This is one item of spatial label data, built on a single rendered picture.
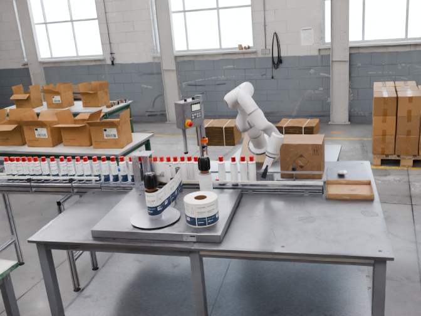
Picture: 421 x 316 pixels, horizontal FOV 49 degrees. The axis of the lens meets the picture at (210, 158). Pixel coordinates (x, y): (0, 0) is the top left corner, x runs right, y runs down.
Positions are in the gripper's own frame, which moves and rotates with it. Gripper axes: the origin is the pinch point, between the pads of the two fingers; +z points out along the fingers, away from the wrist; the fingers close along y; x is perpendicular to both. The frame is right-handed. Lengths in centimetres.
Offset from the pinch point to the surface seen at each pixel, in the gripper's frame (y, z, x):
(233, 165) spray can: 3.1, -0.5, -21.9
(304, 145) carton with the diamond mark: -18.3, -24.1, 20.3
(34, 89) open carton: -358, 132, -401
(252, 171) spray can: 2.0, -0.6, -8.3
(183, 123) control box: 1, -17, -65
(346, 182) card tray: -13, -10, 56
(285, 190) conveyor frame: 5.4, 3.7, 17.2
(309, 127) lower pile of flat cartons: -420, 65, 39
